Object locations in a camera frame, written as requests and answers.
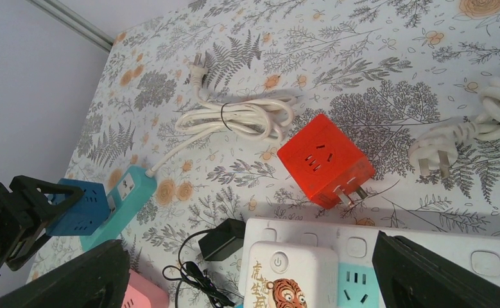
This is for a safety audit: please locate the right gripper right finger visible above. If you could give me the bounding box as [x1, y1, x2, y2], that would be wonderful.
[372, 231, 500, 307]

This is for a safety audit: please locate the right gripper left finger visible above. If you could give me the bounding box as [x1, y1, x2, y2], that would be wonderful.
[0, 239, 130, 308]

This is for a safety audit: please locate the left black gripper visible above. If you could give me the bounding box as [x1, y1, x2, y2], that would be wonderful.
[0, 175, 85, 271]

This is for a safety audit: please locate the dark blue cube socket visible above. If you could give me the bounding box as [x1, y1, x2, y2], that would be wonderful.
[46, 178, 110, 237]

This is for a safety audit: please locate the white cube adapter with tiger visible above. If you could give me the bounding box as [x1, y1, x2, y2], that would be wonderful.
[243, 241, 340, 307]

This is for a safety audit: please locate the pink triangular power strip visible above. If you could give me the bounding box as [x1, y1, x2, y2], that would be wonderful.
[121, 269, 169, 308]

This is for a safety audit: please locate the white multicolour power strip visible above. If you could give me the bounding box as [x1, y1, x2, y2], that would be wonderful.
[238, 218, 500, 307]

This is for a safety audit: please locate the teal power strip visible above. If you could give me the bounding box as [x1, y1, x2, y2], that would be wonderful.
[80, 166, 157, 252]

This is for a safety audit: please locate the red cube socket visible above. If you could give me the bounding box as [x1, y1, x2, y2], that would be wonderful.
[277, 114, 375, 209]

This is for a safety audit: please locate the floral table cloth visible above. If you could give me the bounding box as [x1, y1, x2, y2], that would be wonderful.
[65, 1, 500, 297]

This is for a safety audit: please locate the black power adapter with cable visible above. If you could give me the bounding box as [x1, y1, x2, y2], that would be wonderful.
[162, 218, 246, 307]

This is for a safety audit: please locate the white bundled power cable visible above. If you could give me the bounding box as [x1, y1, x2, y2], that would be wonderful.
[407, 74, 500, 180]

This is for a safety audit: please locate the white coiled cable with plug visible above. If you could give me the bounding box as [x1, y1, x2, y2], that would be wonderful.
[144, 53, 298, 178]

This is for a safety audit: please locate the aluminium rail frame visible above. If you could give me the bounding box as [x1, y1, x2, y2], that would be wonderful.
[27, 0, 114, 53]

